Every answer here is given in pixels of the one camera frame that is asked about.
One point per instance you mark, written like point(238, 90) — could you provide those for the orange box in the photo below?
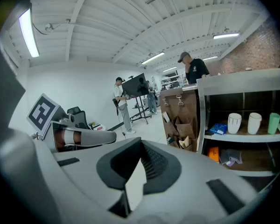
point(213, 153)

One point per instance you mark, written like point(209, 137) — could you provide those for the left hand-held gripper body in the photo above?
point(43, 113)

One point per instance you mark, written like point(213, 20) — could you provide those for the metal snap hook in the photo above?
point(164, 100)
point(178, 97)

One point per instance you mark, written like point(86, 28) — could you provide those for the beige paper packet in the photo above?
point(184, 142)

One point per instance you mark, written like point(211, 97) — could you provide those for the black wheeled screen stand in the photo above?
point(137, 107)

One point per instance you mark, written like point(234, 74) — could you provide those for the white ceiling sensor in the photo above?
point(49, 27)

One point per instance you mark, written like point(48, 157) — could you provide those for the blue plastic packet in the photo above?
point(217, 128)

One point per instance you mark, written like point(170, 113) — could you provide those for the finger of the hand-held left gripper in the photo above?
point(98, 137)

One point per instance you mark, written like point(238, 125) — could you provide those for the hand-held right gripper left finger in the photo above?
point(84, 185)

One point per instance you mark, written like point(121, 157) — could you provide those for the black display screen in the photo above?
point(133, 86)

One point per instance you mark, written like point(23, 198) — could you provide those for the person's left hand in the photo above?
point(77, 137)

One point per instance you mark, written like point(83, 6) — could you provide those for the brown pocket organizer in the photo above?
point(189, 111)

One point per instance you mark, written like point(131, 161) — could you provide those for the grey folded cloth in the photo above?
point(231, 156)

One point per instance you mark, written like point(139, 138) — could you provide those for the green cup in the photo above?
point(274, 123)

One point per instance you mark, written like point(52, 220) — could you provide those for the white storage rack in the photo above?
point(171, 79)

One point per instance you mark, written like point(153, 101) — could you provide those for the ceiling tube light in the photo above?
point(152, 58)
point(29, 34)
point(170, 69)
point(210, 58)
point(226, 36)

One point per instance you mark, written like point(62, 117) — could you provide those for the black mesh office chair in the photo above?
point(80, 119)

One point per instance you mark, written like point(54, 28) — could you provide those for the white slim box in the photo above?
point(165, 116)

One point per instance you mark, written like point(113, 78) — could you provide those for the plain white cup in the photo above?
point(254, 125)

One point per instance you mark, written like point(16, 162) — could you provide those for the brown laundry bag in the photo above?
point(170, 93)

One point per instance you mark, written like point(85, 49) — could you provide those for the white cup dark stripes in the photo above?
point(234, 125)

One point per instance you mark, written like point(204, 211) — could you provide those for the metal shelf cabinet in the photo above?
point(235, 81)

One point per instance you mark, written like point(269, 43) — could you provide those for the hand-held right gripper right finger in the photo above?
point(189, 195)

